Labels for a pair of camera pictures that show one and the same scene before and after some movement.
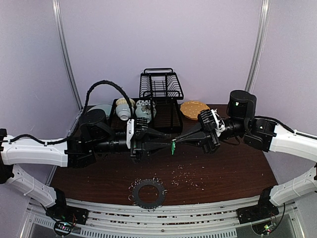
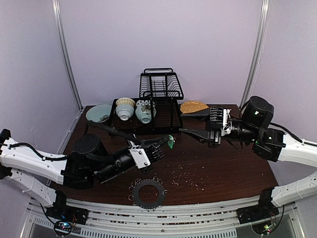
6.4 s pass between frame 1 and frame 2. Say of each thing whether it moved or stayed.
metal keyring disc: stayed
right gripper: moved
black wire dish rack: stayed
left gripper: moved
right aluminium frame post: stayed
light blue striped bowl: stayed
